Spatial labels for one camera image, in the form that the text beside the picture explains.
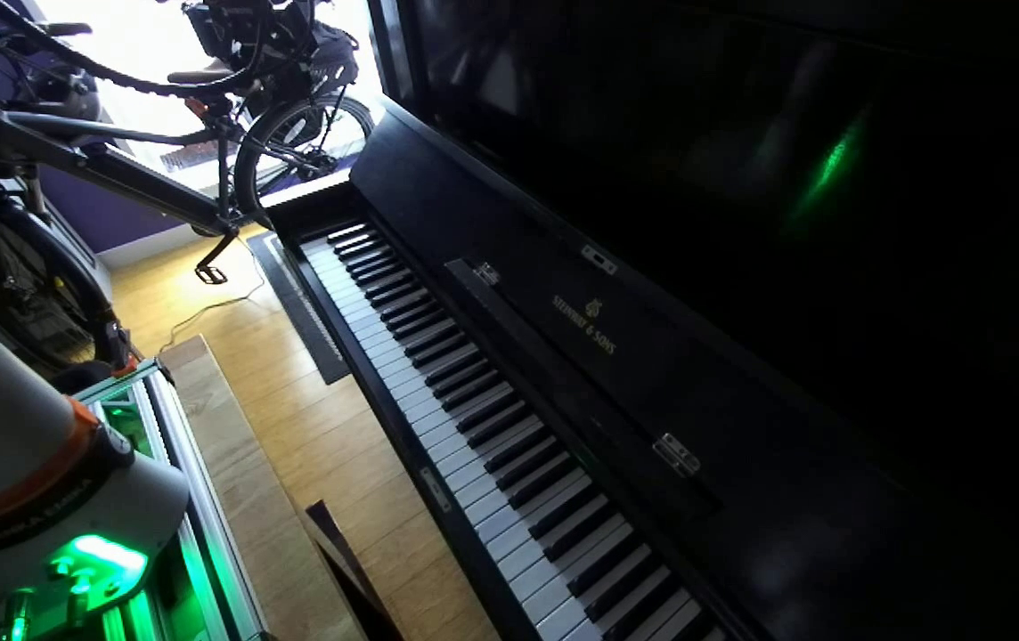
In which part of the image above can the black bicycle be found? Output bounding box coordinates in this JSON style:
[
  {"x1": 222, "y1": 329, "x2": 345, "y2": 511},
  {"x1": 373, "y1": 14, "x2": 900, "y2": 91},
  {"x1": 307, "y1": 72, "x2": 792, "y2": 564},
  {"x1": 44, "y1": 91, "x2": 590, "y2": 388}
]
[{"x1": 0, "y1": 0, "x2": 376, "y2": 374}]

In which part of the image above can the black upright piano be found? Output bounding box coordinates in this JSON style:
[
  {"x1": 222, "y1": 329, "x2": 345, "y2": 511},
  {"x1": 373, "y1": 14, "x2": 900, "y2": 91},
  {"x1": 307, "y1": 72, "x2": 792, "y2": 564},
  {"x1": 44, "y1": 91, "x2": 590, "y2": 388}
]
[{"x1": 262, "y1": 0, "x2": 1019, "y2": 641}]

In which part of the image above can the black slanted board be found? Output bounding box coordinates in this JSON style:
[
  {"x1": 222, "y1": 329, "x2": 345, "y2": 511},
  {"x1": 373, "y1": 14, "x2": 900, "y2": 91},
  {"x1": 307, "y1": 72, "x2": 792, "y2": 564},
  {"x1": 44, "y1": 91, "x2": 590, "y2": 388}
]
[{"x1": 301, "y1": 496, "x2": 411, "y2": 641}]

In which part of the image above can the dark grey floor mat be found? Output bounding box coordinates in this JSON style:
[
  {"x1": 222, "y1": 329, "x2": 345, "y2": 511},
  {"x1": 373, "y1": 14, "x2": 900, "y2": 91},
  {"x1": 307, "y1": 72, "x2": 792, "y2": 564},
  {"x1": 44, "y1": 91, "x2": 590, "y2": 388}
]
[{"x1": 246, "y1": 231, "x2": 351, "y2": 388}]

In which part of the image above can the white robot arm orange ring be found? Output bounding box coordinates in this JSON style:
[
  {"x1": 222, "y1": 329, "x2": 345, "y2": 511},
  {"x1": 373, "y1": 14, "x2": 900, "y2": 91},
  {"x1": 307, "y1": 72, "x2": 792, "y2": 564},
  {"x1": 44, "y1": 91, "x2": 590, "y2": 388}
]
[{"x1": 0, "y1": 289, "x2": 195, "y2": 641}]

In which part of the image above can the long light wooden bench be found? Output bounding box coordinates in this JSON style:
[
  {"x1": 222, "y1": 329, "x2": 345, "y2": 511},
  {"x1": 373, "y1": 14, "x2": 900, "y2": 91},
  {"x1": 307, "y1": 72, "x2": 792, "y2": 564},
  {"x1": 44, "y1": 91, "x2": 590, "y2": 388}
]
[{"x1": 157, "y1": 336, "x2": 369, "y2": 641}]

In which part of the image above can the thin floor cable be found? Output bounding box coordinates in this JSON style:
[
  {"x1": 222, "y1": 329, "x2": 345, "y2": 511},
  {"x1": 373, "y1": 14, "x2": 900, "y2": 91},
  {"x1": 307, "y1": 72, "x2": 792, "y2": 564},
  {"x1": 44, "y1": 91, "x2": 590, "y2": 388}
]
[{"x1": 153, "y1": 274, "x2": 269, "y2": 358}]

